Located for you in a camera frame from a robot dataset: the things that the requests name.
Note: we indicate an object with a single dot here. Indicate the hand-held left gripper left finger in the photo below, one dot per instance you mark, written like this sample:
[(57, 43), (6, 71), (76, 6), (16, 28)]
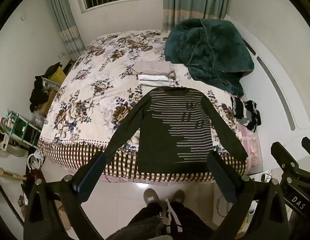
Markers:
[(92, 176)]

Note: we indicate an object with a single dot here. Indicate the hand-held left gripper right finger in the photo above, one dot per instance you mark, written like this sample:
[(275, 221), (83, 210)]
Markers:
[(220, 177)]

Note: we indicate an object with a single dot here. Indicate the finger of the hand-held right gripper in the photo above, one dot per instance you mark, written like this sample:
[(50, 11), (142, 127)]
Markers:
[(309, 143), (282, 155)]

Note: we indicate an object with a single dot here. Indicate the dark striped sweater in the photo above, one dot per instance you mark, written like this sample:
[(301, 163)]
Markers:
[(157, 142)]

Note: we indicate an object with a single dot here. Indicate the black clothes pile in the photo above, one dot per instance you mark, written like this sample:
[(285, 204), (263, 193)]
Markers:
[(39, 92)]

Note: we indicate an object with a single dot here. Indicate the pink floral bed sheet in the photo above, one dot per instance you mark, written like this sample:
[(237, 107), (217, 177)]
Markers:
[(250, 140)]

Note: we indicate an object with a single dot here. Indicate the black white striped garment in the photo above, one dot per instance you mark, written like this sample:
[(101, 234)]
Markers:
[(253, 116)]

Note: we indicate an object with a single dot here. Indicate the person's legs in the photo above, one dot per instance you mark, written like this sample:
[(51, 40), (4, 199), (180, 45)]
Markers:
[(190, 220)]

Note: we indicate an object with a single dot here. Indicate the grey shoe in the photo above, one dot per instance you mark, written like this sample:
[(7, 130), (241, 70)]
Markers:
[(151, 195)]

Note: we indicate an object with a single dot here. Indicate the black garment with white trim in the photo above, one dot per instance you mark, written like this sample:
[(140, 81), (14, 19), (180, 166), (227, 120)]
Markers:
[(238, 107)]

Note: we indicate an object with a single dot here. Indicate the white bed headboard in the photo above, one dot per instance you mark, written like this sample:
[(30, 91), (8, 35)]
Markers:
[(282, 67)]

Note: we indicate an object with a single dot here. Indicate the brown cardboard box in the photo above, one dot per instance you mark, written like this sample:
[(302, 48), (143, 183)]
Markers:
[(47, 105)]

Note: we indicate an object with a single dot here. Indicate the green shelf rack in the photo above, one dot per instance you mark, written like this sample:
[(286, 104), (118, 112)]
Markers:
[(20, 127)]

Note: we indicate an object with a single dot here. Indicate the floral bedspread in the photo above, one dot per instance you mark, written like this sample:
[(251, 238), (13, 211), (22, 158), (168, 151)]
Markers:
[(95, 80)]

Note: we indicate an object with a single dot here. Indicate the yellow cardboard box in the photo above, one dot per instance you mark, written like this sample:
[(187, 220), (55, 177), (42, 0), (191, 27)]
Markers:
[(57, 76)]

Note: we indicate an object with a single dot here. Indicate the folded white garment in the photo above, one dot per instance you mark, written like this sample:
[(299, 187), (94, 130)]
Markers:
[(155, 81)]

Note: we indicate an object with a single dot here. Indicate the folded beige garment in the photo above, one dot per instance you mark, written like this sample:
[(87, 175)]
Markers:
[(152, 67)]

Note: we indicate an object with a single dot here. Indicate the dark green plush blanket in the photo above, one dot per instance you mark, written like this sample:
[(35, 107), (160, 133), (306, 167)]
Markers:
[(210, 50)]

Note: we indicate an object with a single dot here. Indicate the grey green curtain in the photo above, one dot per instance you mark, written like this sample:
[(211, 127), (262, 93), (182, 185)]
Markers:
[(65, 25), (190, 2)]

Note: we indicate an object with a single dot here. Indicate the wall socket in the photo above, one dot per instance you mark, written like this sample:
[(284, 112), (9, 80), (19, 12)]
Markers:
[(61, 55)]

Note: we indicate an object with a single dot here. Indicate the wall switch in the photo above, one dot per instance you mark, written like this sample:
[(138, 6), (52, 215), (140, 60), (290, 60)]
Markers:
[(23, 18)]

